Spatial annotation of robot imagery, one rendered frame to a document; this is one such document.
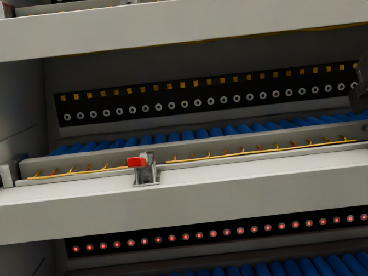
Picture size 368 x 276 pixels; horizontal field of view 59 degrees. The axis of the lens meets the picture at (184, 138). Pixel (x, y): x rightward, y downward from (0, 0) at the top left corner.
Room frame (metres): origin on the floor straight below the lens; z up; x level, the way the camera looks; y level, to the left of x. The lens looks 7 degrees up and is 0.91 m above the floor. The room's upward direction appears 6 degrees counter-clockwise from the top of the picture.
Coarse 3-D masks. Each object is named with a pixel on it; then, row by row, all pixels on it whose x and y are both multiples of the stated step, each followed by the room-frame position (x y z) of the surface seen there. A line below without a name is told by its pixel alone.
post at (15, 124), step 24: (24, 0) 0.48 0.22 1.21; (0, 72) 0.40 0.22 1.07; (24, 72) 0.46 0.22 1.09; (0, 96) 0.40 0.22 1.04; (24, 96) 0.46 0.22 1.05; (0, 120) 0.40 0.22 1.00; (24, 120) 0.46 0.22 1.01; (48, 144) 0.53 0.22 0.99; (48, 240) 0.51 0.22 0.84; (0, 264) 0.38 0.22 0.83; (24, 264) 0.44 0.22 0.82; (48, 264) 0.51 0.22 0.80
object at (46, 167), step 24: (360, 120) 0.41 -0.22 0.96; (168, 144) 0.40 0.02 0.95; (192, 144) 0.39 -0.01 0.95; (216, 144) 0.39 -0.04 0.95; (240, 144) 0.40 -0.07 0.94; (264, 144) 0.40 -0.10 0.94; (288, 144) 0.40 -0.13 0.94; (312, 144) 0.40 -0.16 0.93; (24, 168) 0.39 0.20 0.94; (48, 168) 0.39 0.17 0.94; (72, 168) 0.39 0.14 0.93; (96, 168) 0.40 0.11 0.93; (120, 168) 0.38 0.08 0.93
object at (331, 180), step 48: (0, 144) 0.39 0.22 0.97; (336, 144) 0.41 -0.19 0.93; (0, 192) 0.37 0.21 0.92; (48, 192) 0.35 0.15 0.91; (96, 192) 0.34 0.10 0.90; (144, 192) 0.34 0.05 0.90; (192, 192) 0.34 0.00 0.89; (240, 192) 0.34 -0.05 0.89; (288, 192) 0.34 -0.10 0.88; (336, 192) 0.34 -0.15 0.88; (0, 240) 0.35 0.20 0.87
